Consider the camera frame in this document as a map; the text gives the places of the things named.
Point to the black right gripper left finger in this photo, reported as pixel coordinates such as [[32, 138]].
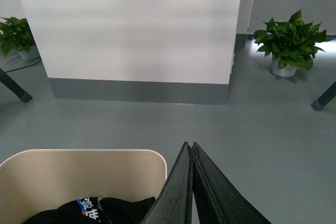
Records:
[[174, 203]]

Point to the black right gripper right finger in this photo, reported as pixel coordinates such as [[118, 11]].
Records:
[[217, 199]]

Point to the beige plastic laundry hamper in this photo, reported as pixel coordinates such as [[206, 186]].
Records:
[[36, 180]]

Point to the black printed t-shirt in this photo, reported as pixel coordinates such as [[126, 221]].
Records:
[[96, 210]]

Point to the white plant pot right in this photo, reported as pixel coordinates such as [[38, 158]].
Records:
[[287, 71]]

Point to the white plant pot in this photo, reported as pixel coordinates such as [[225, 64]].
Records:
[[287, 71], [33, 53]]

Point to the green potted plant right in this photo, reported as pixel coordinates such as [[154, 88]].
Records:
[[292, 42]]

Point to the green potted plant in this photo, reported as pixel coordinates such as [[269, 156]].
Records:
[[292, 42], [16, 35]]

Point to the white plant pot left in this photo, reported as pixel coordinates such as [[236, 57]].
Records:
[[33, 53]]

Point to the green potted plant left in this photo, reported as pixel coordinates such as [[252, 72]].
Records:
[[16, 35]]

